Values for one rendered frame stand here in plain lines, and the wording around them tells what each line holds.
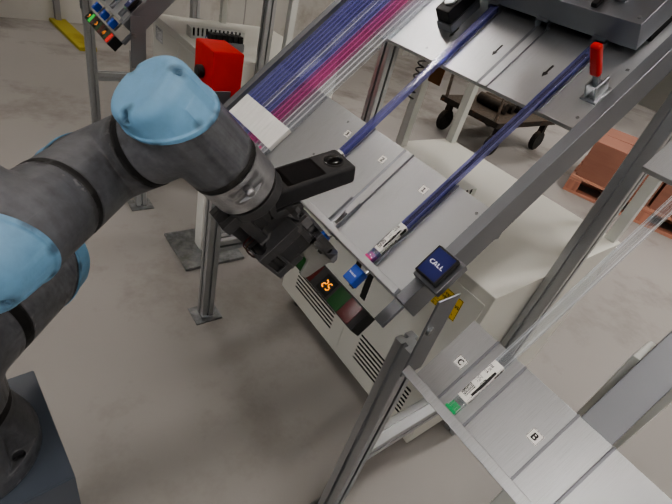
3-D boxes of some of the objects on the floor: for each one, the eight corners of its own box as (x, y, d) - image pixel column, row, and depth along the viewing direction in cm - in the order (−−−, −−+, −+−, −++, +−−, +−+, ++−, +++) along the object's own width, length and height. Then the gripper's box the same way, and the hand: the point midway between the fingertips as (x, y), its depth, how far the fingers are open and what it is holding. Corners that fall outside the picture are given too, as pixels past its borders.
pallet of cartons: (724, 232, 347) (765, 187, 323) (718, 267, 288) (768, 215, 265) (581, 165, 399) (608, 123, 376) (553, 184, 341) (582, 135, 317)
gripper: (197, 197, 50) (285, 270, 67) (232, 243, 45) (317, 309, 62) (252, 146, 50) (326, 232, 67) (293, 186, 45) (361, 268, 62)
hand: (332, 252), depth 64 cm, fingers closed
